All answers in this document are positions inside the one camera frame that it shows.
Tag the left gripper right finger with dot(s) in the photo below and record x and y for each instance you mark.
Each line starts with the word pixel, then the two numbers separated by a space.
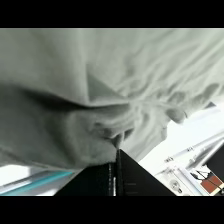
pixel 136 181

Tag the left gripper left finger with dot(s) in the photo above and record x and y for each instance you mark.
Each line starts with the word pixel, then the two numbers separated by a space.
pixel 96 181

